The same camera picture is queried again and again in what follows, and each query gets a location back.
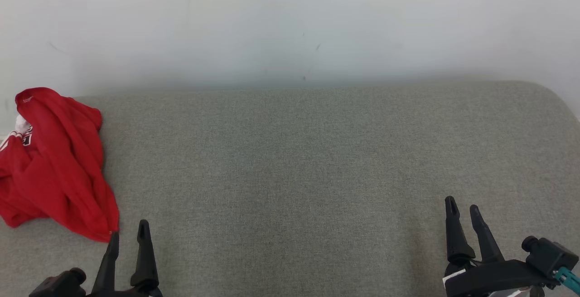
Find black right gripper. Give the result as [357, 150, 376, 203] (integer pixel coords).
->
[443, 196, 551, 297]

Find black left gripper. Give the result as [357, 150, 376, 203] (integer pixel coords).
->
[84, 219, 164, 297]

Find red shorts with white stripe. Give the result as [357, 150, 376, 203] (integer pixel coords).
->
[15, 87, 120, 243]

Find right camera cable teal plug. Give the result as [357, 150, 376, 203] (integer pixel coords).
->
[554, 267, 580, 295]

